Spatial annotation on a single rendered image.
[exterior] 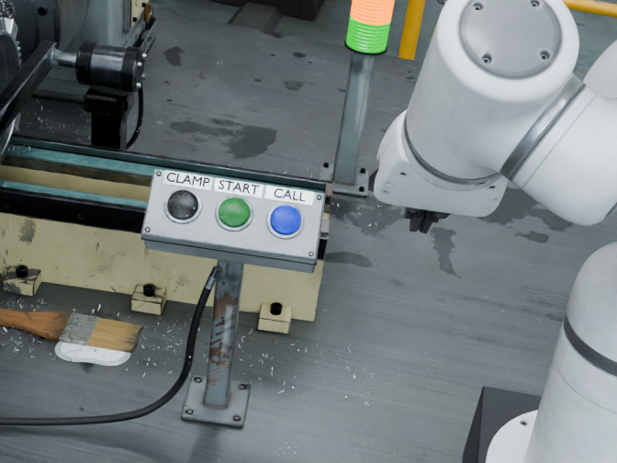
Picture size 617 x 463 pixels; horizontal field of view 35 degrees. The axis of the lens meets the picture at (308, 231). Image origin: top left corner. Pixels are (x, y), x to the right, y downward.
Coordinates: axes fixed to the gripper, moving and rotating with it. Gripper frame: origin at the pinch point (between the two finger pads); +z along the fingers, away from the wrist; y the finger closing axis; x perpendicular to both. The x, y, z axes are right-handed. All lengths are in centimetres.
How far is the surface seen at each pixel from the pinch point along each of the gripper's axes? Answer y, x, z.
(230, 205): 17.4, -0.5, 8.0
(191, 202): 21.2, -0.2, 8.0
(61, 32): 47, -32, 39
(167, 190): 23.7, -1.3, 8.8
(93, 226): 35.6, -4.1, 34.1
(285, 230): 11.9, 1.1, 8.1
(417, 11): -17, -150, 214
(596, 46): -111, -210, 319
